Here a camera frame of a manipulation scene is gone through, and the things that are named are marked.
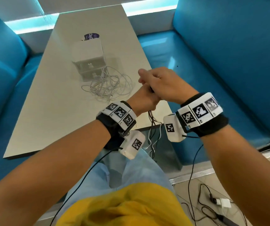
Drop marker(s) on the cyan light strip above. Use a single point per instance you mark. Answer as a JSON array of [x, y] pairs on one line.
[[31, 23]]

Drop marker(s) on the white table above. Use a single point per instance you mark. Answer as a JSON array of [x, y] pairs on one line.
[[54, 103]]

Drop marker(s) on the white plug adapter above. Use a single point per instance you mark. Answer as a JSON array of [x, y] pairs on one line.
[[224, 203]]

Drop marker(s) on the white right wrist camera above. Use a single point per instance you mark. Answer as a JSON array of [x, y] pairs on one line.
[[175, 135]]

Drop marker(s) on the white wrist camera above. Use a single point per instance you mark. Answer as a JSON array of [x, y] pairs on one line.
[[175, 135], [130, 150]]

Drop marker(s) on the person's left hand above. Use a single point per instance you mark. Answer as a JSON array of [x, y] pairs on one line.
[[144, 101]]

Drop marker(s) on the blue leather sofa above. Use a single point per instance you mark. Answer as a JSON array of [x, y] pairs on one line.
[[231, 56], [0, 80]]

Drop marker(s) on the black marker-tagged left wristband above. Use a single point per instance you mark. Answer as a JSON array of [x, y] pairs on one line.
[[109, 124]]

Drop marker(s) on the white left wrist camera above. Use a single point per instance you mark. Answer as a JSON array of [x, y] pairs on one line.
[[130, 150]]

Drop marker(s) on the white box with drawers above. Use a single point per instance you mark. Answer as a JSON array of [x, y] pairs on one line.
[[87, 50]]

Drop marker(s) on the person's right forearm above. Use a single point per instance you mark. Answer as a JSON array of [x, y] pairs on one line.
[[243, 181]]

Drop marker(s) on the person's blue jeans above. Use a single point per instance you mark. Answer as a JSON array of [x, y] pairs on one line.
[[139, 169]]

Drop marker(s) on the person's left forearm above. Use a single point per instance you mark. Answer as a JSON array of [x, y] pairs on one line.
[[43, 174]]

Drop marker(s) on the black marker-tagged right wristband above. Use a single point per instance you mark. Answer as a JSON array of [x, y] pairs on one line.
[[212, 127]]

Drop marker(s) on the person's right hand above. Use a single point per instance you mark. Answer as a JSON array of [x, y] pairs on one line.
[[168, 84]]

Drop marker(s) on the cyan vertical wall light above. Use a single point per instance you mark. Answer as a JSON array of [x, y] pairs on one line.
[[38, 5]]

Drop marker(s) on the black rectangular hub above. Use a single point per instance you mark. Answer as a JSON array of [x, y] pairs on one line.
[[229, 221]]

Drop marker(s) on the round purple sticker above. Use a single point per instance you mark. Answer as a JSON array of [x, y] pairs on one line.
[[91, 36]]

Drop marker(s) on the person's yellow shirt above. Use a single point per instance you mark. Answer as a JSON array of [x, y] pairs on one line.
[[125, 207]]

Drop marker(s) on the black marker-tagged wristband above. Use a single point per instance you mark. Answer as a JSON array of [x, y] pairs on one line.
[[212, 127], [109, 124]]

